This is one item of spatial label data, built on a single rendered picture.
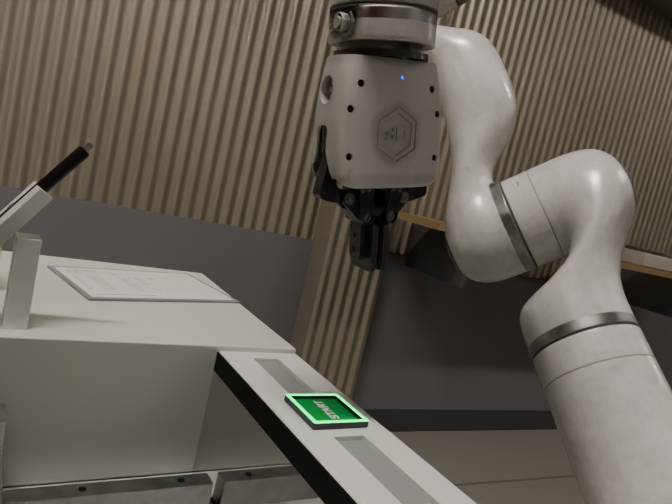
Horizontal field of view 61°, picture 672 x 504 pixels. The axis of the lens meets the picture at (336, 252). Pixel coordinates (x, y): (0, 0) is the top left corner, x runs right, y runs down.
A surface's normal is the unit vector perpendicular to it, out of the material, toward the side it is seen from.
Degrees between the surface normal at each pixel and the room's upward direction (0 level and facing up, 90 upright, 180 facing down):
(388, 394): 90
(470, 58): 72
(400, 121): 90
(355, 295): 90
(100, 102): 90
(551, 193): 78
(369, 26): 99
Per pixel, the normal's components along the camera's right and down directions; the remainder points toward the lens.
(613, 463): -0.72, -0.26
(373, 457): 0.22, -0.97
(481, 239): -0.44, 0.11
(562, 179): -0.50, -0.44
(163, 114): 0.45, 0.21
